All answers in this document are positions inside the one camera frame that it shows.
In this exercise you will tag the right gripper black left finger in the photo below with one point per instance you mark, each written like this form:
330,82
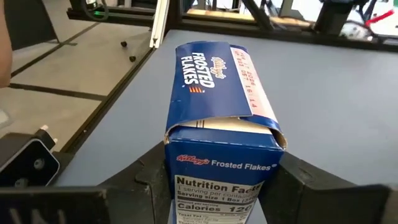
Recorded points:
130,199

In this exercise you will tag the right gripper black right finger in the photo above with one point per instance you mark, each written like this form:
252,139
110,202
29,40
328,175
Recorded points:
311,202

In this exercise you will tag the blue Frosted Flakes cereal box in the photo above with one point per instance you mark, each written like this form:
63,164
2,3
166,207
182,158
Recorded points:
217,93

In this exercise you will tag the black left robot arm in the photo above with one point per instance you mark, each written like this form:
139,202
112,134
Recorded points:
332,12

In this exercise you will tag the person's forearm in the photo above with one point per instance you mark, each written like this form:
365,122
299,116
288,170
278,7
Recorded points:
4,46

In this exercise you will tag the small black floor knob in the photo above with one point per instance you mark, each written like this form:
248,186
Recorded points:
132,58
123,43

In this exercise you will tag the white aluminium bar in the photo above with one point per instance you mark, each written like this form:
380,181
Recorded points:
159,25

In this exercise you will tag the dark grey side cart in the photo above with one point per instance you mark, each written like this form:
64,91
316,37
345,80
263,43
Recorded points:
124,17

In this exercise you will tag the red bar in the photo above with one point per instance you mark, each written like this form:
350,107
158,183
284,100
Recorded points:
377,17

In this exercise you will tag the black panel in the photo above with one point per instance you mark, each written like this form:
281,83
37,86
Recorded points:
31,21

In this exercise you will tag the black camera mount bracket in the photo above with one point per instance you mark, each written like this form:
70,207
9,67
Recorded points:
28,161

